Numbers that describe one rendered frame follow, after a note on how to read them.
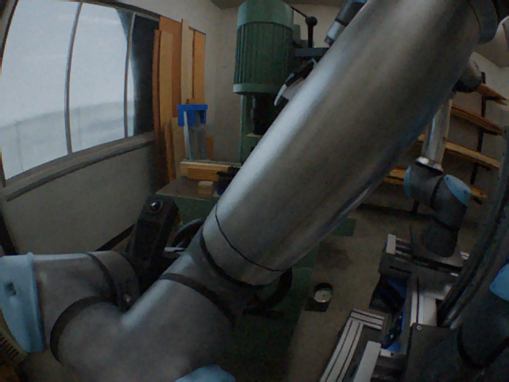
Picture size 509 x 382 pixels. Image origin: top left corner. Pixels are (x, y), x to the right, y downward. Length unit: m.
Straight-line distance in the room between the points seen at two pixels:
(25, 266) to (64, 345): 0.06
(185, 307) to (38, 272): 0.11
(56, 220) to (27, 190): 0.33
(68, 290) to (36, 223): 1.54
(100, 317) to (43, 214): 1.57
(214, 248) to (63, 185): 1.62
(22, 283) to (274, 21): 0.70
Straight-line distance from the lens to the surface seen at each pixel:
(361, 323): 1.25
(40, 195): 1.67
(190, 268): 0.17
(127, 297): 0.23
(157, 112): 2.13
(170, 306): 0.15
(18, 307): 0.17
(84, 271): 0.20
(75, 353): 0.15
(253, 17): 0.69
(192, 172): 0.81
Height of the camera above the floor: 1.17
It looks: 22 degrees down
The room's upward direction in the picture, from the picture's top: 3 degrees clockwise
